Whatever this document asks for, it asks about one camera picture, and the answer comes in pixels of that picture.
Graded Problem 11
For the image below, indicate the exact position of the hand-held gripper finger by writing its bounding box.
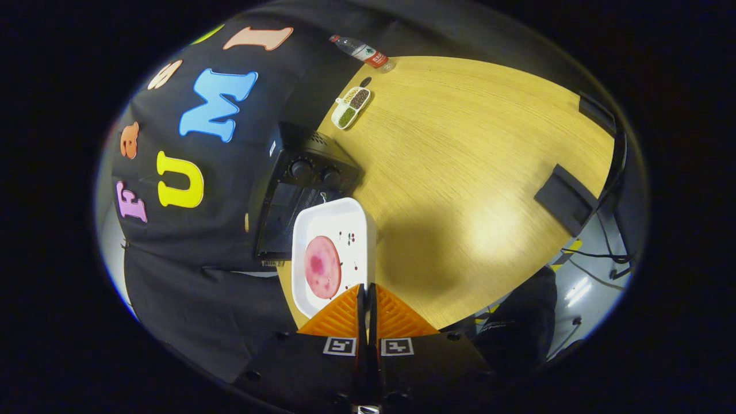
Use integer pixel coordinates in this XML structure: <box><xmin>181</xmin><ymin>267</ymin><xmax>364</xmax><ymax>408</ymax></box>
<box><xmin>368</xmin><ymin>282</ymin><xmax>495</xmax><ymax>403</ymax></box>
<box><xmin>233</xmin><ymin>283</ymin><xmax>369</xmax><ymax>403</ymax></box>

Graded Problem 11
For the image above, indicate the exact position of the black toaster oven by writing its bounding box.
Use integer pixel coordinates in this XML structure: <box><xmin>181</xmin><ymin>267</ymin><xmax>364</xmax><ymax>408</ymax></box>
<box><xmin>247</xmin><ymin>121</ymin><xmax>363</xmax><ymax>268</ymax></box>

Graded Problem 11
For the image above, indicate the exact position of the black floor cable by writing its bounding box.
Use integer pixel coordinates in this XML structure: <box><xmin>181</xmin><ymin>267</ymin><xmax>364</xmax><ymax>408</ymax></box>
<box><xmin>562</xmin><ymin>210</ymin><xmax>633</xmax><ymax>281</ymax></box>

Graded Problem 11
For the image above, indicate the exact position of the pink round ham slice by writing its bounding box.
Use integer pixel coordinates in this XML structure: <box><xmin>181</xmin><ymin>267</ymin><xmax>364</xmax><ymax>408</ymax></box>
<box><xmin>304</xmin><ymin>235</ymin><xmax>342</xmax><ymax>300</ymax></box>

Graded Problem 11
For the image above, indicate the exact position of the plastic water bottle red label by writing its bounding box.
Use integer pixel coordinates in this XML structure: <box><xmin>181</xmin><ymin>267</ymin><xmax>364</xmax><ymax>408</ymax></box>
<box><xmin>329</xmin><ymin>34</ymin><xmax>396</xmax><ymax>74</ymax></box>

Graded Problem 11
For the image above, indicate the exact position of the white square plate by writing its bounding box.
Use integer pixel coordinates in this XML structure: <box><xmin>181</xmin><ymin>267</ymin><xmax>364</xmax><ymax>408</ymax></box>
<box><xmin>291</xmin><ymin>197</ymin><xmax>377</xmax><ymax>320</ymax></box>

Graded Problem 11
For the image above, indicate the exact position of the person's dark clothing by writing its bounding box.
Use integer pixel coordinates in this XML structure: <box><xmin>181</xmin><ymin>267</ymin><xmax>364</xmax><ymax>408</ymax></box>
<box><xmin>454</xmin><ymin>266</ymin><xmax>558</xmax><ymax>374</ymax></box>

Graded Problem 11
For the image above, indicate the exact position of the black table edge bracket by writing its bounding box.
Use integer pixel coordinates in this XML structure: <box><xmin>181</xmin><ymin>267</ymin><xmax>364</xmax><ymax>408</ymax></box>
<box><xmin>578</xmin><ymin>92</ymin><xmax>619</xmax><ymax>139</ymax></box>
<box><xmin>534</xmin><ymin>164</ymin><xmax>600</xmax><ymax>237</ymax></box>

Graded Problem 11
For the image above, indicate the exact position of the white divided bean dish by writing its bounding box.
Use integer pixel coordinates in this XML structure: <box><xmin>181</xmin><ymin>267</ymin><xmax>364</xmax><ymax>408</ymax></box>
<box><xmin>332</xmin><ymin>86</ymin><xmax>372</xmax><ymax>131</ymax></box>

